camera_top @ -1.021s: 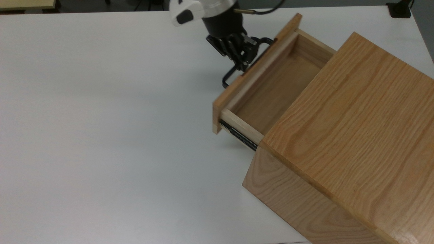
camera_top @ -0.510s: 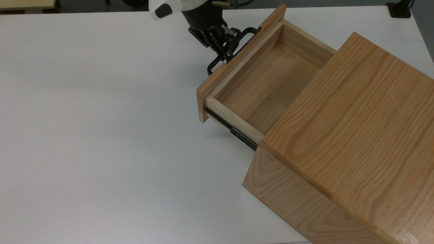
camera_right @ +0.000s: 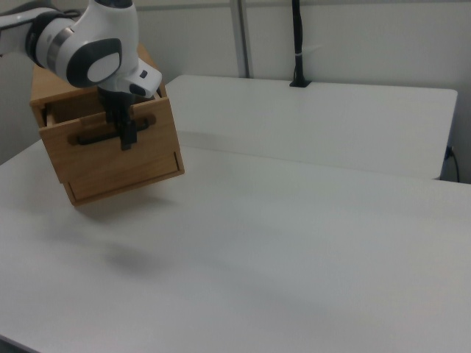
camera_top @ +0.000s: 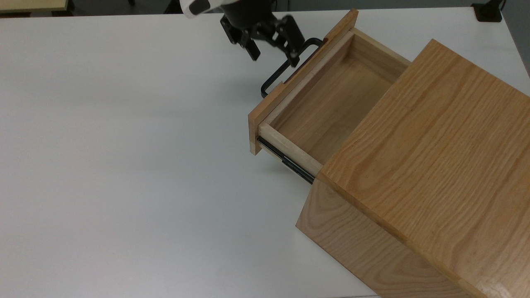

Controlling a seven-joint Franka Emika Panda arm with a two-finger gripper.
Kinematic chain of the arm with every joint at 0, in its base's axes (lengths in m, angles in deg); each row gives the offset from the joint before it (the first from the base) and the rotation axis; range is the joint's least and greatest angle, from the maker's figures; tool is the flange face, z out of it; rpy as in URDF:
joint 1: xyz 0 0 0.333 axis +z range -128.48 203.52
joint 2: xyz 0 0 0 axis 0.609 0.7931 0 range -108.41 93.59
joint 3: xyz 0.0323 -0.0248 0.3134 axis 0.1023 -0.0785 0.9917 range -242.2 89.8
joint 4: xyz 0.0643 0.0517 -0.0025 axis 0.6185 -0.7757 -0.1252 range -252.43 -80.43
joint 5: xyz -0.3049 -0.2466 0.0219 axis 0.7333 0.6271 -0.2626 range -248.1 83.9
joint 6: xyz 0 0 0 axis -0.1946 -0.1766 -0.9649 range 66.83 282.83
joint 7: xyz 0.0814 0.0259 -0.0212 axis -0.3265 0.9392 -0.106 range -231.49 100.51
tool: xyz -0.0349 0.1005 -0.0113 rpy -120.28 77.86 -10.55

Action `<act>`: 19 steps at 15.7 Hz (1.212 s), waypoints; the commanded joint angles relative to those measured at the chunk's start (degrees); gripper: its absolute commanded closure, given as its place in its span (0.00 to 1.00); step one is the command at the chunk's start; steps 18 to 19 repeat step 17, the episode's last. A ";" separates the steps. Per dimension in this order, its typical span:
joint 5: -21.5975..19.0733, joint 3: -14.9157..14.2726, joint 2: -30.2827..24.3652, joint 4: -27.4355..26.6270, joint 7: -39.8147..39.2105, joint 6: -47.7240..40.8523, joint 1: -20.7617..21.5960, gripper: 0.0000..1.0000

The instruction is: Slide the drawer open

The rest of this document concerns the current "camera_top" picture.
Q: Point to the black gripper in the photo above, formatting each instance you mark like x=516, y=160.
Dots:
x=248, y=12

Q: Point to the light wooden drawer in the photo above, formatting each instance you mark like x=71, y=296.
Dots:
x=331, y=103

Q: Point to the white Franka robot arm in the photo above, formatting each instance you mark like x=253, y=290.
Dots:
x=191, y=7

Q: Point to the black metal drawer slide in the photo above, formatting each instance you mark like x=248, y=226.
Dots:
x=290, y=163

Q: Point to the light wooden drawer cabinet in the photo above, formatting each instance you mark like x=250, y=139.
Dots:
x=434, y=165

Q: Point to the light wooden desk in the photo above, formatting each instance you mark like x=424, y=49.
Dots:
x=29, y=5

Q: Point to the black table clamp mount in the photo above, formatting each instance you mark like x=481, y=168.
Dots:
x=488, y=12

